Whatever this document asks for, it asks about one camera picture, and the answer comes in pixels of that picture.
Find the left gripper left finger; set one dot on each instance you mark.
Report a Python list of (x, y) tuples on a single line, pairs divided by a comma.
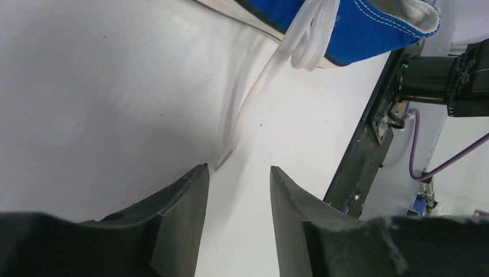
[(157, 236)]

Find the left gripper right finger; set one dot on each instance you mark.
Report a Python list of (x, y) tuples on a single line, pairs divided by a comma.
[(315, 239)]

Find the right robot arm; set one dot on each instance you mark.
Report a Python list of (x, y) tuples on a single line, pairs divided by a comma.
[(459, 82)]

